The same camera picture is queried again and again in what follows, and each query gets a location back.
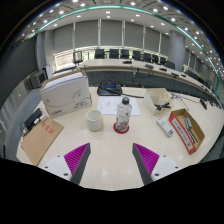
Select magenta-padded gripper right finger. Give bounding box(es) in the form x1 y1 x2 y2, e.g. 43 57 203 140
131 142 183 186

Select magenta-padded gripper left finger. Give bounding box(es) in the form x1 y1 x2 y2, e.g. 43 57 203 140
40 142 92 186

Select clear labelled drink bottle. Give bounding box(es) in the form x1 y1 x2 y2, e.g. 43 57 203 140
115 96 133 134

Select small white carton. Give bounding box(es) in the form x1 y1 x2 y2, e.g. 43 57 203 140
156 117 175 138

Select flat brown cardboard sheet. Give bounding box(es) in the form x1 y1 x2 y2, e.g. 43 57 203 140
20 117 65 167

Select white cup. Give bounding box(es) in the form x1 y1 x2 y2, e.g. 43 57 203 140
85 109 104 132

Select open brown box red flap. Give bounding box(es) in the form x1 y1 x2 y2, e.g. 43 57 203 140
168 108 206 155

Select black hand tool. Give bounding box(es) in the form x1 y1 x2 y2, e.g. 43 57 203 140
154 102 172 112

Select grey item in brown box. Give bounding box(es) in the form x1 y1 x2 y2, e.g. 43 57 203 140
184 117 193 131

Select open white cardboard box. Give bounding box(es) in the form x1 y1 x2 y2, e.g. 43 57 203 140
143 87 174 116

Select black power adapter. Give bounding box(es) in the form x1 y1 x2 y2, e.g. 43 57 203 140
23 108 44 131

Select white printed paper sheet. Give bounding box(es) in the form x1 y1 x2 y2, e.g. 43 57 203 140
96 95 141 117

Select large white cardboard box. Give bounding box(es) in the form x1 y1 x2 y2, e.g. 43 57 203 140
39 70 93 119

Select black desk phone unit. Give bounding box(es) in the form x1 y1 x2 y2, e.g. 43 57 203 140
96 80 123 97

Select grey monitor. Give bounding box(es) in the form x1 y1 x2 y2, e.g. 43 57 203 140
29 70 48 89

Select long curved conference desk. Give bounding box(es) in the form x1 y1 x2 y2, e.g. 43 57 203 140
78 58 221 104

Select single black office chair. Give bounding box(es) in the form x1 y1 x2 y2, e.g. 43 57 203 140
72 50 84 66

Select ceiling lights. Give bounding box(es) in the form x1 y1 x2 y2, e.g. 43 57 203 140
19 0 224 78

